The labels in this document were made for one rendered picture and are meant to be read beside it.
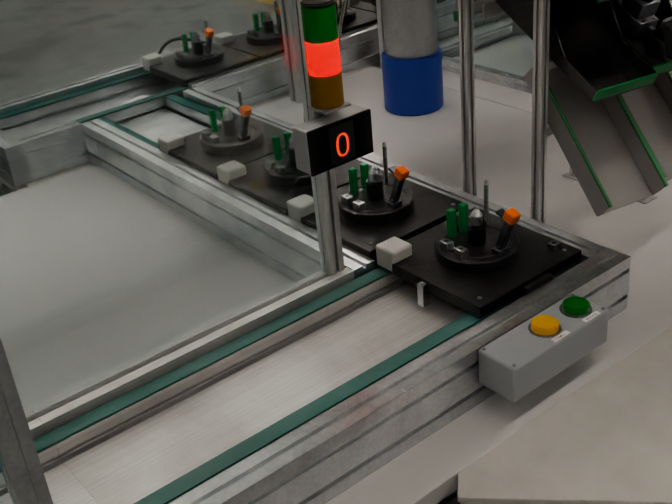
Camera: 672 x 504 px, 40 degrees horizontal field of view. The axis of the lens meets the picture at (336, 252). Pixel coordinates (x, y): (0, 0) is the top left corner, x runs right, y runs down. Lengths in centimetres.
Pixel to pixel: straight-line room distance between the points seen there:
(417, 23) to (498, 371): 123
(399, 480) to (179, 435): 31
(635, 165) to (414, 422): 67
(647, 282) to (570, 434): 44
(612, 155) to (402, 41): 84
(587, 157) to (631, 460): 58
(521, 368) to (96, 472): 59
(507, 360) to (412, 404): 15
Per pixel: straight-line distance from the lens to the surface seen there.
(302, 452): 120
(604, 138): 172
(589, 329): 142
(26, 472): 95
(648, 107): 183
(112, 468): 131
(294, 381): 139
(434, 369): 131
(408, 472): 130
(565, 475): 131
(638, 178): 172
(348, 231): 165
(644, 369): 150
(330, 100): 138
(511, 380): 133
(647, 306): 165
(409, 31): 238
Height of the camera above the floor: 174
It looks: 29 degrees down
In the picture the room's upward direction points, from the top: 6 degrees counter-clockwise
